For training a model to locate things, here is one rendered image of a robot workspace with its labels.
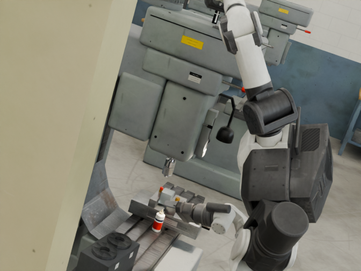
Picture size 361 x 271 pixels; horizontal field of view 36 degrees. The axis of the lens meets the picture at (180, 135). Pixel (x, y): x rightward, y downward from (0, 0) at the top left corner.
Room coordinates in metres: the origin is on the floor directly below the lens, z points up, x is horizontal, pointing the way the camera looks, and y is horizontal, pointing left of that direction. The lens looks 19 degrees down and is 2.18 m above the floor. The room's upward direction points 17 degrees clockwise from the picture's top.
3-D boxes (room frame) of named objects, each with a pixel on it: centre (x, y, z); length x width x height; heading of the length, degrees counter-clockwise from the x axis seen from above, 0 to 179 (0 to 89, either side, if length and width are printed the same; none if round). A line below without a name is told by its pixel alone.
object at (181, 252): (2.29, 0.01, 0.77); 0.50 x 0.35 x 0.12; 77
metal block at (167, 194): (2.43, -0.03, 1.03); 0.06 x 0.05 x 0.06; 169
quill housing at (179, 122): (2.30, 0.01, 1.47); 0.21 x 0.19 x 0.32; 167
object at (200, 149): (2.27, -0.10, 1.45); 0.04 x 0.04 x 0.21; 77
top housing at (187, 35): (2.30, 0.02, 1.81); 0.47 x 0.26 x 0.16; 77
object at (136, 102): (2.34, 0.20, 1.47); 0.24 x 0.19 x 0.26; 167
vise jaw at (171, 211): (2.42, -0.08, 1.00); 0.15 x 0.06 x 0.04; 169
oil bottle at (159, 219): (2.30, -0.02, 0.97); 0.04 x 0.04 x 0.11
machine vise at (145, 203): (2.42, -0.05, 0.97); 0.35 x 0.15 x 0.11; 79
